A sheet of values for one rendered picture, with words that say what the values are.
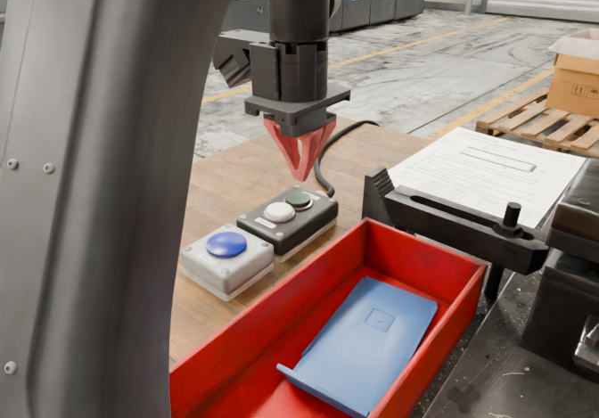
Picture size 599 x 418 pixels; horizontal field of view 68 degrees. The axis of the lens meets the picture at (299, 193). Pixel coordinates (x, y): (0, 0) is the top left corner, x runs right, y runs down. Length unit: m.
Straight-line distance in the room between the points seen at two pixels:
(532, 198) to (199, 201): 0.44
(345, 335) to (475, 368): 0.10
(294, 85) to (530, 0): 9.61
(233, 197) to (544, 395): 0.40
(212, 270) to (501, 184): 0.43
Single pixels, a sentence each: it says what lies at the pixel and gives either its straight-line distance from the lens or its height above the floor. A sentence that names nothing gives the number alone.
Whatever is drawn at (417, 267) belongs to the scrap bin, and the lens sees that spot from 0.44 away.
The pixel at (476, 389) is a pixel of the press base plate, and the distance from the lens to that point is 0.39.
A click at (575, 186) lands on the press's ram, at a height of 1.04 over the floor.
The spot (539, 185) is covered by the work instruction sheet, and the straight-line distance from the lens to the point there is 0.70.
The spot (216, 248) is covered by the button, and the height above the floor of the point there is 0.94.
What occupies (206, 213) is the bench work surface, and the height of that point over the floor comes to 0.90.
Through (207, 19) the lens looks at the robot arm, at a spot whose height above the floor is 1.17.
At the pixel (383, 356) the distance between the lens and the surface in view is 0.38.
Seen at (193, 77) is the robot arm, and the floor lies 1.15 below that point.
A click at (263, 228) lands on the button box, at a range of 0.48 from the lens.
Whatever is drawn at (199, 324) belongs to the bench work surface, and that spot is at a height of 0.90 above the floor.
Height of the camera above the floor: 1.19
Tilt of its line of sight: 29 degrees down
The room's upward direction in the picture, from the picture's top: straight up
